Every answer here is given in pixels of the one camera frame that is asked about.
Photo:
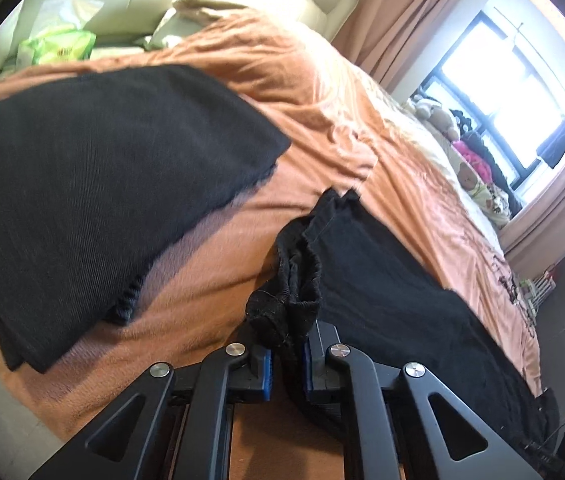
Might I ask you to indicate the orange fleece blanket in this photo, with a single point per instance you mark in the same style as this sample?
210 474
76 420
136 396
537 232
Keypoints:
322 110

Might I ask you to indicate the beige plush toy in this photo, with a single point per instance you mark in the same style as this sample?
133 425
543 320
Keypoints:
437 117

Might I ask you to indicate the pink curtain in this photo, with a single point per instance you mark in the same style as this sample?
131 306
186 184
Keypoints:
562 200
412 20

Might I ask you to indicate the cream pillow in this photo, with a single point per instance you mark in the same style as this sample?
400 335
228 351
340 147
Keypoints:
187 15

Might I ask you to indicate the folded black ribbed pants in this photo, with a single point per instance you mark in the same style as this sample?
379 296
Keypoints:
87 185

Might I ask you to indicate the black framed window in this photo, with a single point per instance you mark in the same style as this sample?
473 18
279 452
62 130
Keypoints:
512 85

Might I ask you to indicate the pink plush toy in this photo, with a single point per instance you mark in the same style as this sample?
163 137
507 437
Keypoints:
472 157

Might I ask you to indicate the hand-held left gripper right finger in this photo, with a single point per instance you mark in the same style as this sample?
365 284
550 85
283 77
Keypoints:
307 370

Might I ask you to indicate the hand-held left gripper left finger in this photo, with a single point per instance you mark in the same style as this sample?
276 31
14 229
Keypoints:
264 370

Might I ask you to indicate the green tissue packet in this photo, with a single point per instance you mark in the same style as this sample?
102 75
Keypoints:
57 45

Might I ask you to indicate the black hanging garment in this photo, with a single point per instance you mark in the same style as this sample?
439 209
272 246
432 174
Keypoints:
557 142

